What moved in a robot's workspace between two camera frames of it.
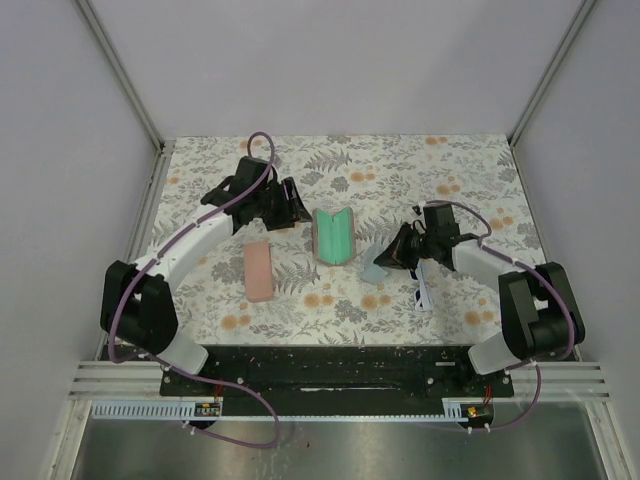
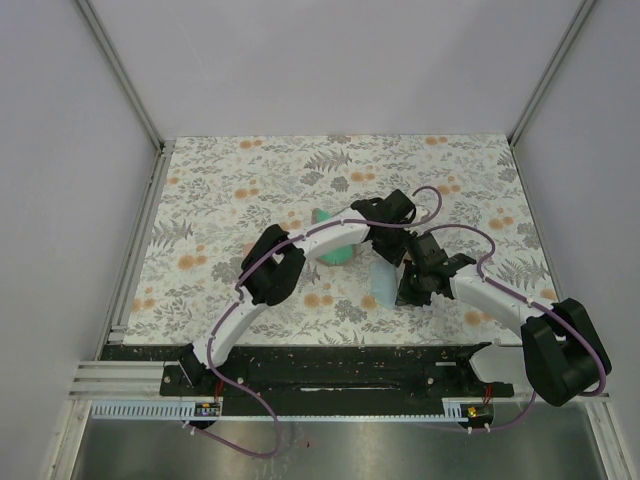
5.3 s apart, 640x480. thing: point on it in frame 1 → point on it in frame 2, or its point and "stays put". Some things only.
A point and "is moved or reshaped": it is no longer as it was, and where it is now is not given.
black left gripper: (293, 213) → (396, 254)
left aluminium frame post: (165, 148) stays put
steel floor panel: (528, 442) stays put
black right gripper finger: (403, 250) → (409, 293)
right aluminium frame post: (551, 70) stays put
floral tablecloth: (385, 180) stays put
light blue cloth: (370, 271) is moved or reshaped
